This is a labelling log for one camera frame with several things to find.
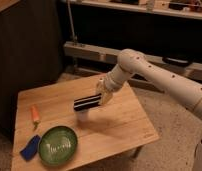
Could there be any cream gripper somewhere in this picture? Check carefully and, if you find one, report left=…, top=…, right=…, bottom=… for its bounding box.
left=96, top=81, right=113, bottom=105

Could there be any black white striped eraser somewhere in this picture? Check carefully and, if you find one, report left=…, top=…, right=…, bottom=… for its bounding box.
left=73, top=94, right=101, bottom=111

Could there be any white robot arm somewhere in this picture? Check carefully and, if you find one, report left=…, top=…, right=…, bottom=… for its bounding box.
left=96, top=49, right=202, bottom=171

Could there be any wooden table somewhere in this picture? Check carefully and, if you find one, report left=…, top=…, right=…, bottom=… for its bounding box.
left=11, top=75, right=159, bottom=171

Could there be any green plate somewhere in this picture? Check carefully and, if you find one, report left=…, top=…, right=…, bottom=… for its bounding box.
left=38, top=126, right=78, bottom=167

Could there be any orange toy carrot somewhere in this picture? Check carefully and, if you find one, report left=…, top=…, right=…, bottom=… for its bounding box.
left=31, top=105, right=40, bottom=128

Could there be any blue sponge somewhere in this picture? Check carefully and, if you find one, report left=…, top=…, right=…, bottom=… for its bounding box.
left=20, top=135, right=40, bottom=161

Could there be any metal shelf rail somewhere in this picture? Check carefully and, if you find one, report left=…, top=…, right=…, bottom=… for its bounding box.
left=63, top=41, right=202, bottom=81

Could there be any black handle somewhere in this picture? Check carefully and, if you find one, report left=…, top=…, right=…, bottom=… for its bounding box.
left=162, top=57, right=193, bottom=67

